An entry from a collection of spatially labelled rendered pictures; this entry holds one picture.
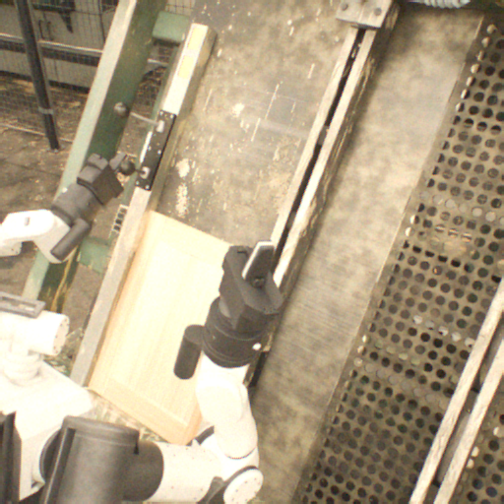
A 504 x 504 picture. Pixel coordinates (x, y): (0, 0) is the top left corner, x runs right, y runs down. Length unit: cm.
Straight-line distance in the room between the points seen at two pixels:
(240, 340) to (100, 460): 26
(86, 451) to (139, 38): 113
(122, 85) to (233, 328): 102
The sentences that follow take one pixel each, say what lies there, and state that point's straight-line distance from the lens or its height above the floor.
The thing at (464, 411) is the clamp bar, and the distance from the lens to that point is 118.
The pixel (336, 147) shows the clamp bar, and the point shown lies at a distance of 126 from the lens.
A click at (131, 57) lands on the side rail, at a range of 170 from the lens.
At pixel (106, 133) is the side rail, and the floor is 139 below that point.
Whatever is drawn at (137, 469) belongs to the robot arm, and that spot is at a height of 131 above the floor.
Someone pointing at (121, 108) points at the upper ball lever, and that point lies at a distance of 145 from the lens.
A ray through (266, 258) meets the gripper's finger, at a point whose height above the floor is 163.
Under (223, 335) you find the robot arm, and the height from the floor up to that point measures 151.
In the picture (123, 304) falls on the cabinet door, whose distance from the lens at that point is 155.
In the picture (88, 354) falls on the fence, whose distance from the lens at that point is 160.
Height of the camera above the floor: 209
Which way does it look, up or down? 37 degrees down
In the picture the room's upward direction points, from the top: straight up
